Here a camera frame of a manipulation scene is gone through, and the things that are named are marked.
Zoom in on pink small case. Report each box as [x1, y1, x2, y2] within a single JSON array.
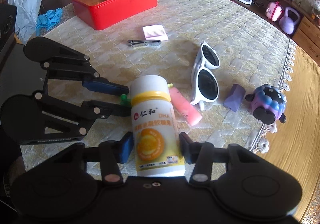
[[265, 1, 283, 22]]

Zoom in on blue rubber gloves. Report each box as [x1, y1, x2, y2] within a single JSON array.
[[36, 8, 63, 36]]

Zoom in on pink carrot eraser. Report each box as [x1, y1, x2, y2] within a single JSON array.
[[168, 83, 202, 126]]

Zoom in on white vitamin bottle yellow label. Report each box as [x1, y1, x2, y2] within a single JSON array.
[[130, 75, 185, 177]]

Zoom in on green push pin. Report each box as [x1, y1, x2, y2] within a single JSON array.
[[120, 94, 131, 108]]

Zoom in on grey plastic bag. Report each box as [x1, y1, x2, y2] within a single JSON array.
[[7, 0, 42, 44]]

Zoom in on silver nail clipper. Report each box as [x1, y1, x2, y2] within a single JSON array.
[[127, 40, 161, 47]]

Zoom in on purple sheep toy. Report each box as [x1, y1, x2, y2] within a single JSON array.
[[245, 84, 287, 125]]

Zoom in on red metal tin box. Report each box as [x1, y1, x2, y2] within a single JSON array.
[[72, 0, 157, 30]]

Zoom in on purple small block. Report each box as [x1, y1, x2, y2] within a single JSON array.
[[223, 83, 246, 113]]

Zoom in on white frame sunglasses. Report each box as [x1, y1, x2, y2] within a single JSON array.
[[191, 41, 220, 111]]

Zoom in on pink ridged small box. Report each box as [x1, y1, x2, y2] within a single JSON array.
[[143, 25, 169, 41]]

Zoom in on purple kettlebell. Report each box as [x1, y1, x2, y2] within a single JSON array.
[[279, 7, 300, 35]]

